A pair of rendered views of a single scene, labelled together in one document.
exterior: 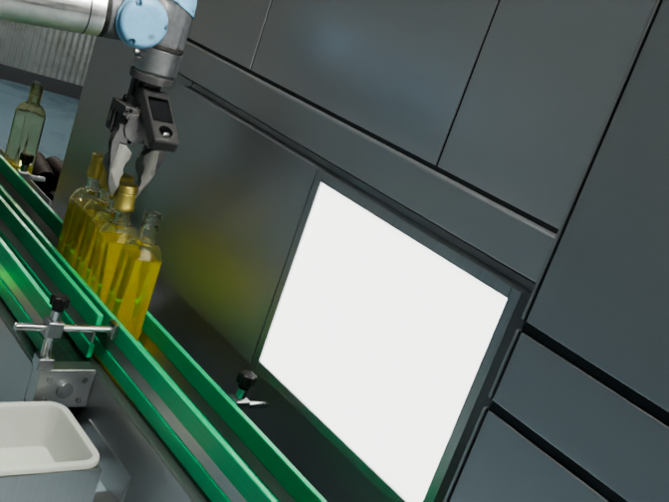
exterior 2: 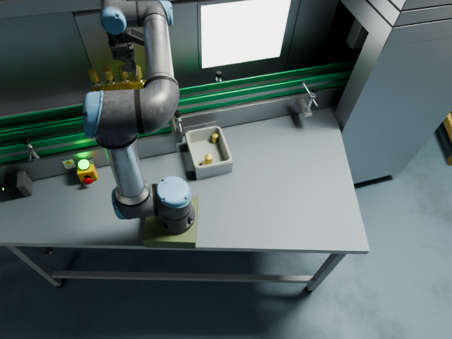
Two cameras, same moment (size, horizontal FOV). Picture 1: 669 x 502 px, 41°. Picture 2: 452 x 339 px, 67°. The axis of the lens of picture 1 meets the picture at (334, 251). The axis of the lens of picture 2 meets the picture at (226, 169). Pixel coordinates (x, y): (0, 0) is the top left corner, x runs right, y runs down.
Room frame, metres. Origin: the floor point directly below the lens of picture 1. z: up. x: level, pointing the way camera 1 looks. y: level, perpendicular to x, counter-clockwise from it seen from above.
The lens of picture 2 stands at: (0.69, 1.22, 2.06)
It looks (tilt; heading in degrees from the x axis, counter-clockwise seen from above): 55 degrees down; 293
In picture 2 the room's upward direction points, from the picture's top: 4 degrees clockwise
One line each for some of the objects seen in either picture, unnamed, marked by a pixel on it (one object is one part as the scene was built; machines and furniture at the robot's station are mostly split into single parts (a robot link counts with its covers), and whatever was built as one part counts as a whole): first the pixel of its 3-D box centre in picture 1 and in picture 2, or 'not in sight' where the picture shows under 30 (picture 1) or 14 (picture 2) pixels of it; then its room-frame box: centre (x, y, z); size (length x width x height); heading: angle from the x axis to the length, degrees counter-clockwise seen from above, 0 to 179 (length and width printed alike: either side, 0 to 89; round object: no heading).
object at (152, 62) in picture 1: (154, 61); not in sight; (1.48, 0.38, 1.37); 0.08 x 0.08 x 0.05
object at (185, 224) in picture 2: not in sight; (175, 210); (1.10, 0.72, 0.87); 0.15 x 0.15 x 0.10
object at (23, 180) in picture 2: not in sight; (18, 185); (1.78, 0.89, 0.79); 0.08 x 0.08 x 0.08; 43
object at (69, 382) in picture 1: (61, 384); (177, 130); (1.32, 0.34, 0.85); 0.09 x 0.04 x 0.07; 133
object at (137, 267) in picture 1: (128, 296); not in sight; (1.43, 0.30, 0.99); 0.06 x 0.06 x 0.21; 42
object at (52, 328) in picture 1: (66, 332); (177, 118); (1.30, 0.36, 0.95); 0.17 x 0.03 x 0.12; 133
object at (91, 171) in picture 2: not in sight; (87, 171); (1.57, 0.70, 0.79); 0.07 x 0.07 x 0.07; 43
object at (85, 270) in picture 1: (100, 266); (130, 99); (1.52, 0.39, 0.99); 0.06 x 0.06 x 0.21; 42
